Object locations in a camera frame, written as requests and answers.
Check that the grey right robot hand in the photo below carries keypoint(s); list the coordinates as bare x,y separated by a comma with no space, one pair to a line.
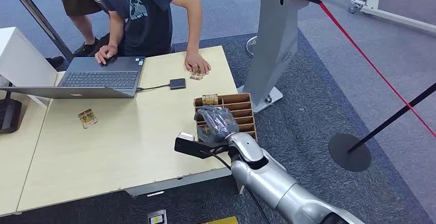
218,122

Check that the person's right hand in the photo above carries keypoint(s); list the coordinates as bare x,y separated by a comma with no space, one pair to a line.
106,52

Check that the person's left hand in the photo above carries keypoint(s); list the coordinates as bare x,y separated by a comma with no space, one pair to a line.
197,63

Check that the patterned gold card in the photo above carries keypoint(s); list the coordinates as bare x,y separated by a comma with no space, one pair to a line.
87,118
196,76
210,99

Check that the person's right forearm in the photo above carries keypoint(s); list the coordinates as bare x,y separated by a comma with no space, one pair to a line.
115,30

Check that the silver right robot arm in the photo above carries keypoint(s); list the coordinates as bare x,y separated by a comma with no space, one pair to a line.
269,181

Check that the person's left forearm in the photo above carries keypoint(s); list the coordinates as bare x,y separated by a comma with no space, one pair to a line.
195,32

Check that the brown slotted card holder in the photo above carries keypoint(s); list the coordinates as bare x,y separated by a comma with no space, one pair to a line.
243,108

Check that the person at desk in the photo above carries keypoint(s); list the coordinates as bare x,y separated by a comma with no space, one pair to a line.
150,21

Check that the dark grey laptop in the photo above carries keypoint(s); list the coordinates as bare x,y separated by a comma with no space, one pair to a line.
102,79

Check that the black external drive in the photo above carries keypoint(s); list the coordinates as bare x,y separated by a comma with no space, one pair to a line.
177,84

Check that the round metal base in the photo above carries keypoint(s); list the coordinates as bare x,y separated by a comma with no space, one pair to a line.
250,47

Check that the silver kiosk stand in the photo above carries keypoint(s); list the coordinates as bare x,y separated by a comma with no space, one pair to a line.
272,45

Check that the black stanchion pole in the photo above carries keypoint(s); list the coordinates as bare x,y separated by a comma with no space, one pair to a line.
37,16

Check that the light wood desk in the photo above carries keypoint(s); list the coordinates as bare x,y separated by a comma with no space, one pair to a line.
15,154
136,137

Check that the yellow floor tape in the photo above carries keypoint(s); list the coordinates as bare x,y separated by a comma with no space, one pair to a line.
221,221

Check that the floor socket plate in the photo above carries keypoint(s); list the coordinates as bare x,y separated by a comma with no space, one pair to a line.
157,217

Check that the black monitor stand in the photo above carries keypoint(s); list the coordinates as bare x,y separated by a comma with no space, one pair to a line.
8,115

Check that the black stanchion with round base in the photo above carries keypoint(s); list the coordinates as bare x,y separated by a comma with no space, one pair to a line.
349,154

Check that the red barrier belt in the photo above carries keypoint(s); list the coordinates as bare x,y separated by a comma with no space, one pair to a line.
371,64

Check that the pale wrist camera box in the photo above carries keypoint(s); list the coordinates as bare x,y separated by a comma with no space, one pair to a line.
186,136

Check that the black camera bracket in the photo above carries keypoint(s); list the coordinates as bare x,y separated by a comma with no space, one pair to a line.
190,147

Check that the white wheeled frame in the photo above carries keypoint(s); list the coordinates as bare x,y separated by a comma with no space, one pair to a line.
395,16

